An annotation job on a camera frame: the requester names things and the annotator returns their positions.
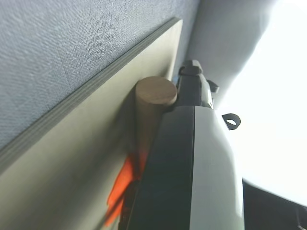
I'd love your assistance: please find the wooden rolling pin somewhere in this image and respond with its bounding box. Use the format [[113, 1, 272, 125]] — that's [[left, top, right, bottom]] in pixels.
[[135, 76, 178, 168]]

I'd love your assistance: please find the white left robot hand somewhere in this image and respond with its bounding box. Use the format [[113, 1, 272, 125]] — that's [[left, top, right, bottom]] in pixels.
[[118, 59, 245, 230]]

